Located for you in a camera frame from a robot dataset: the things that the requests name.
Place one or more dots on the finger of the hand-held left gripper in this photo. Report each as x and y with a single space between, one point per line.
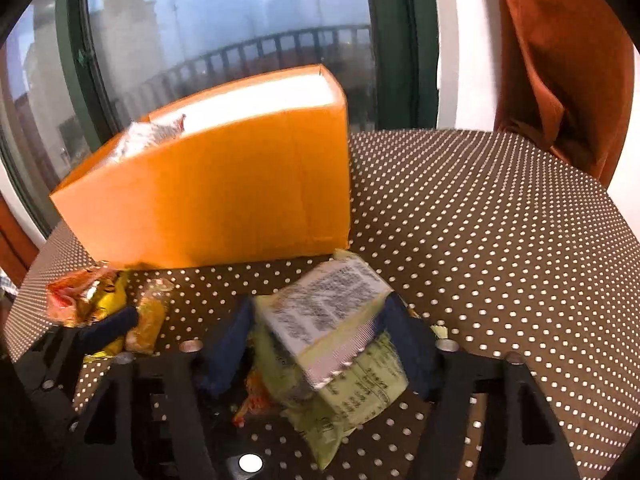
110 329
47 375

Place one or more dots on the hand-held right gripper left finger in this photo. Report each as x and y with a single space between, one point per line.
225 355

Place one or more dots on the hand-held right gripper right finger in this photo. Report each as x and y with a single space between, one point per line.
407 345

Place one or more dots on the orange and white snack packet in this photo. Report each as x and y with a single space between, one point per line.
70 292

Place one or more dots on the pale green labelled snack packet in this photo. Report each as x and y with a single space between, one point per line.
320 310

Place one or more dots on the orange cardboard box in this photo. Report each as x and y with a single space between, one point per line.
225 195

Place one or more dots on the silver foil snack packet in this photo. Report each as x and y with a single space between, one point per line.
142 135

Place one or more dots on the black and white patterned cloth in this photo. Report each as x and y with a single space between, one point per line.
5 285

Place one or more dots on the rust orange curtain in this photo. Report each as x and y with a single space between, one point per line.
12 245
550 60

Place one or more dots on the brown polka dot tablecloth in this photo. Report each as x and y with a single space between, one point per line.
475 235

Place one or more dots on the balcony railing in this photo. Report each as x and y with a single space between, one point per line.
280 42

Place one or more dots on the dark green window frame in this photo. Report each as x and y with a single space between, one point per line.
395 60

